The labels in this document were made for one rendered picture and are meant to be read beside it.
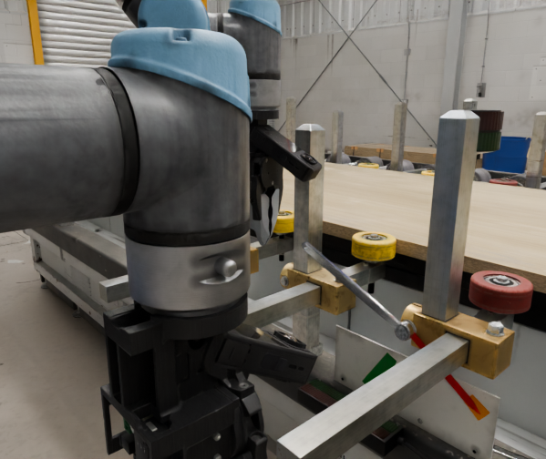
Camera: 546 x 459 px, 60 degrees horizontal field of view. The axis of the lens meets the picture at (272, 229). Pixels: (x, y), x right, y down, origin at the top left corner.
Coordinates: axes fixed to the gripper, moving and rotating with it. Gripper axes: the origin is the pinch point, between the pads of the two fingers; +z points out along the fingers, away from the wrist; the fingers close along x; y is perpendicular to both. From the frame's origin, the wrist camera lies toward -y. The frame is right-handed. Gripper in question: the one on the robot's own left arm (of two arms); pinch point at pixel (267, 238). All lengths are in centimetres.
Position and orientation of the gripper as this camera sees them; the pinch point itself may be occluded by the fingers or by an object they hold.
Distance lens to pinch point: 75.9
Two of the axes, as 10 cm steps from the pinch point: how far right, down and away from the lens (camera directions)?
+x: -4.6, 2.3, -8.6
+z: -0.1, 9.6, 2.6
